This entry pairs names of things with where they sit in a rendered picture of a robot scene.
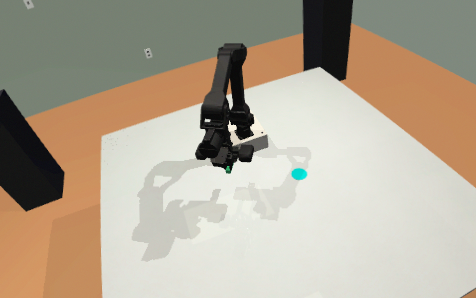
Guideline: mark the cyan circle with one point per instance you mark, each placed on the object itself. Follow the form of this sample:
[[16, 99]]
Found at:
[[299, 174]]

